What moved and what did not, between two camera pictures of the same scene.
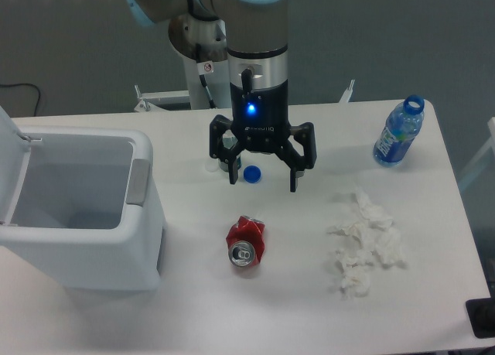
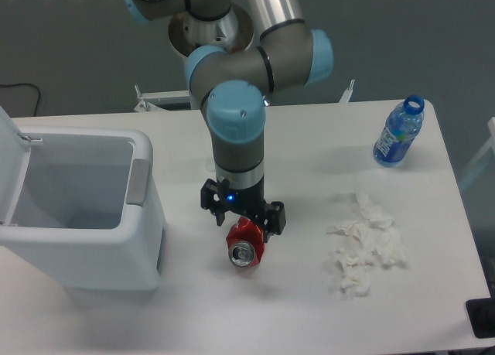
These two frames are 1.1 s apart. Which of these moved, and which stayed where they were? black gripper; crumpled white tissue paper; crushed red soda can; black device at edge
Moved: black gripper
Stayed: crumpled white tissue paper; crushed red soda can; black device at edge
